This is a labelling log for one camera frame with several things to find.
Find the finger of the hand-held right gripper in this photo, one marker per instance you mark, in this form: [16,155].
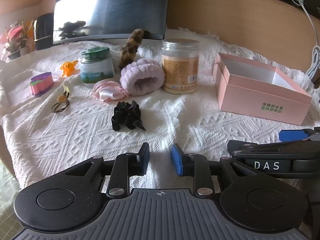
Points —
[265,150]
[291,135]

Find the leopard print scrunchie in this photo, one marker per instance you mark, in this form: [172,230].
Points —
[130,47]

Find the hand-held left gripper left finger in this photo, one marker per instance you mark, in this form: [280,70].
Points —
[144,160]

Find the purple fluffy wristband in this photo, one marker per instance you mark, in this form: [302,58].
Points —
[140,76]

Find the green grid cutting mat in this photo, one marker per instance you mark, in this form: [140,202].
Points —
[6,200]

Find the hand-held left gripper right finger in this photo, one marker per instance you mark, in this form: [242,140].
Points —
[177,160]

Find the clear jar with tan label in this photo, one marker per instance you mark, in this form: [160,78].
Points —
[180,67]

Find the black cylindrical speaker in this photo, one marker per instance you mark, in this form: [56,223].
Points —
[44,31]

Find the orange hair clip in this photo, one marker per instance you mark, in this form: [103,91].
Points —
[68,68]

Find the pink satin scrunchie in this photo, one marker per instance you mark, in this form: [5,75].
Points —
[110,91]

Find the black computer monitor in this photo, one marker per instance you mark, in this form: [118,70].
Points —
[110,7]

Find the pink leaved potted plant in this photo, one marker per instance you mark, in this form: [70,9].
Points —
[16,33]

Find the white textured blanket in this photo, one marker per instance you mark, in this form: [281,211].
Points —
[75,135]

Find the pink cardboard box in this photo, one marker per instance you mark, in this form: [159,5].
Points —
[262,100]

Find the dark plant pot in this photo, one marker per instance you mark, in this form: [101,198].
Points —
[13,55]

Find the green lid glass jar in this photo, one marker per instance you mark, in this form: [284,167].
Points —
[96,66]

